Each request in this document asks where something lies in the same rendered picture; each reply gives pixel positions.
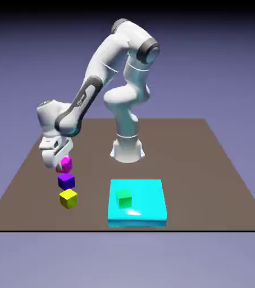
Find small magenta cube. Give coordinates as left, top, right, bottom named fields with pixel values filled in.
left=55, top=156, right=72, bottom=174

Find large cyan box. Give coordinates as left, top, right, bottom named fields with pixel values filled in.
left=107, top=179, right=167, bottom=228

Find small yellow cube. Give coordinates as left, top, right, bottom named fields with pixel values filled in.
left=59, top=188, right=79, bottom=210

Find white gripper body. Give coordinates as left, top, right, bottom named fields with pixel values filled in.
left=42, top=138, right=74, bottom=169

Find small purple cube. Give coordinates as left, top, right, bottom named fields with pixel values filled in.
left=57, top=173, right=76, bottom=190

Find small green cube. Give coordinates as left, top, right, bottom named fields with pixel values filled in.
left=115, top=189, right=133, bottom=209

